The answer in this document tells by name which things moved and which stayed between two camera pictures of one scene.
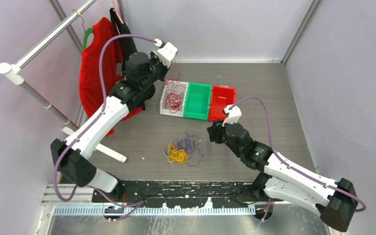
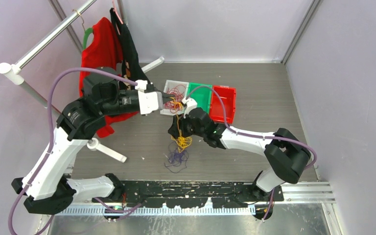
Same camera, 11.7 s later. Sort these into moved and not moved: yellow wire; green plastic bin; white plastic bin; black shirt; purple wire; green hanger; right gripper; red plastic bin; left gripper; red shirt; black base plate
Moved: purple wire; left gripper; yellow wire; right gripper
Not moved: red plastic bin; black shirt; red shirt; white plastic bin; black base plate; green hanger; green plastic bin
